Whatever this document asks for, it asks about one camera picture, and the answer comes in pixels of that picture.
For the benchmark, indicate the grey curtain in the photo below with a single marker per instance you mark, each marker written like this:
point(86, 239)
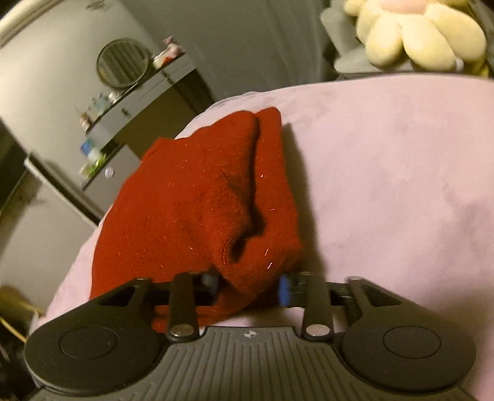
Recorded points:
point(251, 42)

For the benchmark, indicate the blue and white container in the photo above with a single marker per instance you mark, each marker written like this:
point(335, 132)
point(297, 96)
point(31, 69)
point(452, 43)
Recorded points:
point(87, 148)

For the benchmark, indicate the red knit sweater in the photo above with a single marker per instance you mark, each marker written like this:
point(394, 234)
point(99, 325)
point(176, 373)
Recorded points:
point(185, 208)

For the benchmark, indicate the pink and white plush toy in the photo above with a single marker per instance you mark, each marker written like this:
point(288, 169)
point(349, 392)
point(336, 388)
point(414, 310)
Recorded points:
point(168, 52)

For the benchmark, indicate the green packets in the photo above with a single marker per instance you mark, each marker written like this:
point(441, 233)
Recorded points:
point(92, 165)

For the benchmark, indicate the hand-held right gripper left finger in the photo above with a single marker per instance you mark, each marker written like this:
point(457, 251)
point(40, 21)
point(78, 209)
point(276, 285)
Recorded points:
point(183, 304)

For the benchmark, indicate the clear blue bottle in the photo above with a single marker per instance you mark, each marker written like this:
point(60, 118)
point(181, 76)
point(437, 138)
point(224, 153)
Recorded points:
point(101, 102)

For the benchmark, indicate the chair with yellow frame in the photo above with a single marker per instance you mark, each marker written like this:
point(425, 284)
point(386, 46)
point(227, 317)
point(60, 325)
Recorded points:
point(15, 308)

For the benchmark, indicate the small brown figurine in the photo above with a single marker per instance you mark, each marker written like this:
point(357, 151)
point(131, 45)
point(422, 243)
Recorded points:
point(84, 120)

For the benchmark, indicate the cream flower plush toy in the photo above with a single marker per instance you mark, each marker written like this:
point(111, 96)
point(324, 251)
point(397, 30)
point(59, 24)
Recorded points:
point(343, 58)

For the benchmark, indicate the pink blanket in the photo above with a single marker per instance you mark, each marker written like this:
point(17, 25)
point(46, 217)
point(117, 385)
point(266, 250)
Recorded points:
point(386, 173)

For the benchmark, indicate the grey dressing desk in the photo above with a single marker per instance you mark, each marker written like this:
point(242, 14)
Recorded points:
point(154, 104)

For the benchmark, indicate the round mirror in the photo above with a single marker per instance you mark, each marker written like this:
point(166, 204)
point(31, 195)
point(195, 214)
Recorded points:
point(122, 61)

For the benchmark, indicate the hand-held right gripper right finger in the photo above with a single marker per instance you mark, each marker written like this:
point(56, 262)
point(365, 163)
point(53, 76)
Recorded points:
point(284, 293)

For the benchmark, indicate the grey low cabinet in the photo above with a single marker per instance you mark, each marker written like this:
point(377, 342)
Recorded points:
point(115, 173)

